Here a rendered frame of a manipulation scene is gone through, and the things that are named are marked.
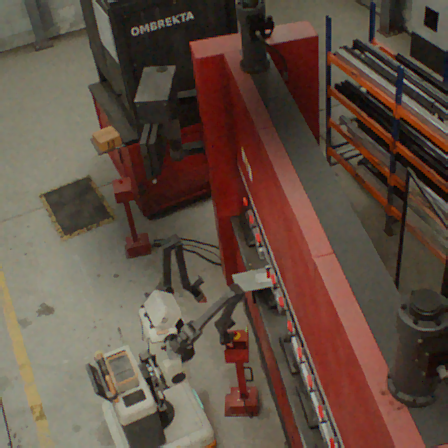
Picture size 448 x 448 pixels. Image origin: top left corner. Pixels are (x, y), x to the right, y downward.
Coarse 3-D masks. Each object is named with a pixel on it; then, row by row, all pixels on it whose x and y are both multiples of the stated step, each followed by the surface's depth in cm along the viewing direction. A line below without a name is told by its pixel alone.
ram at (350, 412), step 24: (240, 120) 449; (240, 144) 474; (264, 168) 392; (264, 192) 411; (264, 216) 432; (288, 240) 363; (288, 264) 379; (288, 288) 397; (312, 288) 325; (312, 312) 338; (312, 336) 351; (336, 336) 294; (312, 360) 366; (336, 360) 304; (336, 384) 315; (336, 408) 327; (360, 408) 277; (336, 432) 340; (360, 432) 286
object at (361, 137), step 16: (352, 128) 632; (368, 128) 640; (368, 144) 613; (384, 144) 614; (400, 144) 614; (384, 160) 597; (400, 160) 595; (400, 176) 581; (416, 176) 577; (416, 192) 566; (432, 192) 559
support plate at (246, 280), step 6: (258, 270) 478; (264, 270) 478; (234, 276) 476; (240, 276) 476; (246, 276) 475; (252, 276) 474; (234, 282) 472; (240, 282) 471; (246, 282) 471; (252, 282) 470; (264, 282) 469; (270, 282) 468; (246, 288) 467; (252, 288) 466; (258, 288) 466
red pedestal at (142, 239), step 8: (128, 176) 608; (112, 184) 603; (120, 184) 601; (128, 184) 600; (120, 192) 593; (128, 192) 595; (120, 200) 599; (128, 200) 601; (128, 208) 616; (128, 216) 622; (128, 240) 647; (136, 240) 643; (144, 240) 645; (128, 248) 639; (136, 248) 641; (144, 248) 643; (128, 256) 647; (136, 256) 646
